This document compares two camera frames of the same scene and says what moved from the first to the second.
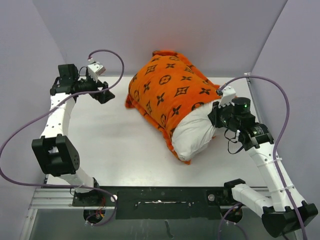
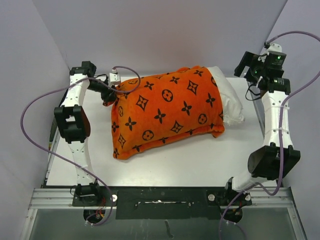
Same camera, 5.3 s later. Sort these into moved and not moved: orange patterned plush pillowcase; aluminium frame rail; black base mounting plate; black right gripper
Moved: orange patterned plush pillowcase; black right gripper
Not moved: aluminium frame rail; black base mounting plate
